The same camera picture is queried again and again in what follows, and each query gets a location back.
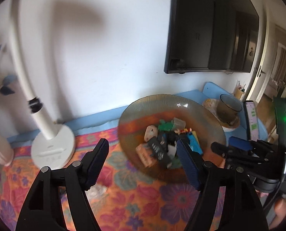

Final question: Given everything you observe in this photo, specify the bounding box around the black lighter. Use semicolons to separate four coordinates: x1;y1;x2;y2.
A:
147;137;172;169

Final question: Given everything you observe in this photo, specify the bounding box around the person's hand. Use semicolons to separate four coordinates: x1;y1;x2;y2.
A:
269;198;286;229

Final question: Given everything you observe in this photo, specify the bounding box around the smoky glass cup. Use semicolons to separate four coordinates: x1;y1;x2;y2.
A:
216;94;242;126

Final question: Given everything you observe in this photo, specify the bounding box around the smartphone with lit screen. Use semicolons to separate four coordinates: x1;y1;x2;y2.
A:
243;101;259;141

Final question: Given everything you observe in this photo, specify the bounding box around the white desk lamp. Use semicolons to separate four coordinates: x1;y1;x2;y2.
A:
9;0;75;169

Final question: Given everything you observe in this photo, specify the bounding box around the floral quilted table mat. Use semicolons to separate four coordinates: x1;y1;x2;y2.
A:
0;128;199;230

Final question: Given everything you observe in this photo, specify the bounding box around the pen holder with pens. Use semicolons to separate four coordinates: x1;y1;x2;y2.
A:
233;80;246;101

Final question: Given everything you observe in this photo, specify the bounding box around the green toy piece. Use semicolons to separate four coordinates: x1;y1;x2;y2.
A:
158;119;174;131

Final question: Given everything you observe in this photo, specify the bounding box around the orange block toy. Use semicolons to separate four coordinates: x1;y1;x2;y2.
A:
136;143;158;167

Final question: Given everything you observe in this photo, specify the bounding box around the white ribbed vase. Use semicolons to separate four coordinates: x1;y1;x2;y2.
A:
0;135;14;166

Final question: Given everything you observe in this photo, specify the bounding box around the beige tag toy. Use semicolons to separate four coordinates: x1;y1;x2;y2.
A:
144;125;158;142

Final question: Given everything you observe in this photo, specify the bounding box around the amber ribbed glass bowl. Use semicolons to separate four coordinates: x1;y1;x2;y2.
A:
118;94;226;183

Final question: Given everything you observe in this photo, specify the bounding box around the black wall television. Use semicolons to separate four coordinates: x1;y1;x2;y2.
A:
164;0;259;74

